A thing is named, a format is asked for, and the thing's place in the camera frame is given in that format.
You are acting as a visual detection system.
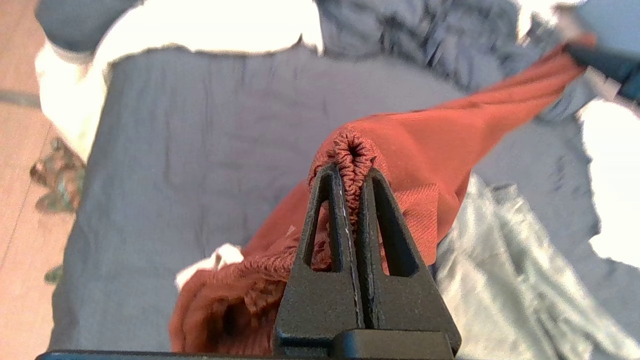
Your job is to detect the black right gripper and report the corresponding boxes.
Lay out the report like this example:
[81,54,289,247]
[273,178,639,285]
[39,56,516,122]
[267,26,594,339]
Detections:
[565,20,640,106]

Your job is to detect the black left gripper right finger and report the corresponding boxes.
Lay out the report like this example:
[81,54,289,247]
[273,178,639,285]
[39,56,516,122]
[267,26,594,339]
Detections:
[356,167,462,355]

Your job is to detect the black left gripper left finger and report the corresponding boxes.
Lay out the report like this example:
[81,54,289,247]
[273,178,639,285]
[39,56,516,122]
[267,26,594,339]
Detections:
[272,164,362,356]

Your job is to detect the light blue denim shorts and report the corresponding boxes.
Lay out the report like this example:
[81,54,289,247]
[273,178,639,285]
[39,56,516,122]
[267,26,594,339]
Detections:
[432,172,640,360]

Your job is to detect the rust brown drawstring shorts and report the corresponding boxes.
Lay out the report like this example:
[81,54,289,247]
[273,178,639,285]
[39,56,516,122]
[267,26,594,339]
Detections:
[169,32,598,356]

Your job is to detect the dark blue crumpled duvet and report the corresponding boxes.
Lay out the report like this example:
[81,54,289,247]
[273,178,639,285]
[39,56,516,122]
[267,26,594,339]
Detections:
[35,0,601,121]

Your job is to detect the bed with blue sheet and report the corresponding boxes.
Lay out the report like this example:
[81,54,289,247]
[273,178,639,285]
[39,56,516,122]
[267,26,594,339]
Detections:
[47,50,640,353]

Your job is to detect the patterned slippers on floor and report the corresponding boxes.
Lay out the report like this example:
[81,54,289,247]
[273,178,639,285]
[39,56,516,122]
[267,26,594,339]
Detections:
[29,136,88,216]

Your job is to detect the thin metal rod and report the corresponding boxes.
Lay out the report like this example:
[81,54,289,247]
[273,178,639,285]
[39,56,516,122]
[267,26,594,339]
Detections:
[0,89,43,110]

